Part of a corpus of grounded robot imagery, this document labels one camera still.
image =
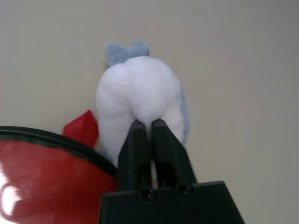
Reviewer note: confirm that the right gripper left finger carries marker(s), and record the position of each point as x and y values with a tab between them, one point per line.
134	151

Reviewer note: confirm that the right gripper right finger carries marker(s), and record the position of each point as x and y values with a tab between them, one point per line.
170	149

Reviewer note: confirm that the red black paddle case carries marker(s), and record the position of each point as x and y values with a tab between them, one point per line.
79	128

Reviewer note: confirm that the white plush zipper charm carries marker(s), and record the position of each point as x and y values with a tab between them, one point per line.
137	88

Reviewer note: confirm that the red ping-pong paddle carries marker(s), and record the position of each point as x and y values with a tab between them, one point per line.
46	182

